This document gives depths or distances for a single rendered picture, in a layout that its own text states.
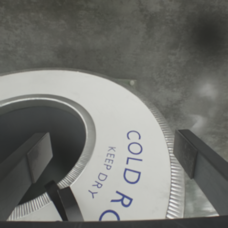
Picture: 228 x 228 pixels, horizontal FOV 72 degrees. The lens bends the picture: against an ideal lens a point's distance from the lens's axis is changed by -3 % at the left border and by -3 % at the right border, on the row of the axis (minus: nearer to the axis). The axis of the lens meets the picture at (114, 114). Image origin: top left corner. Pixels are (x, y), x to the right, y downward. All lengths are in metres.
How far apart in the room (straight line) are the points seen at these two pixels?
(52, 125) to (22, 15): 0.74
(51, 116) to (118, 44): 0.66
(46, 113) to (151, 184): 0.63
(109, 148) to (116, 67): 0.80
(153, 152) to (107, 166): 0.17
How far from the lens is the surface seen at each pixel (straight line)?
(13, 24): 1.36
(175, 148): 0.17
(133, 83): 1.31
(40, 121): 0.96
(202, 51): 1.36
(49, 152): 0.17
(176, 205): 0.53
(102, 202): 0.50
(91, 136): 0.62
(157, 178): 0.55
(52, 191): 0.52
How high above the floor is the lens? 1.15
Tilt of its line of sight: 49 degrees down
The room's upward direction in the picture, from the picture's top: 178 degrees counter-clockwise
